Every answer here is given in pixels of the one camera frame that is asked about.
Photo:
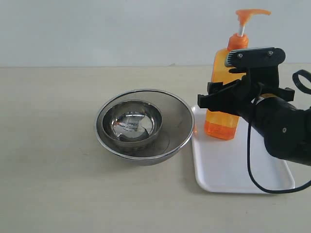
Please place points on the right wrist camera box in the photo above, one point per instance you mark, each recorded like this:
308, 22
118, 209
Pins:
255, 57

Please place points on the steel mesh strainer bowl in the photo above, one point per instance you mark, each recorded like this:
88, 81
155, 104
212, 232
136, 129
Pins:
176, 131

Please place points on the white rectangular plastic tray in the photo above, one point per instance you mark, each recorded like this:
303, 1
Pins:
221, 166

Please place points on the small stainless steel bowl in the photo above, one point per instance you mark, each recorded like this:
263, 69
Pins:
132, 124

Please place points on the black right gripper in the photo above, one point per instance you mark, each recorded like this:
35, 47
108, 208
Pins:
256, 97

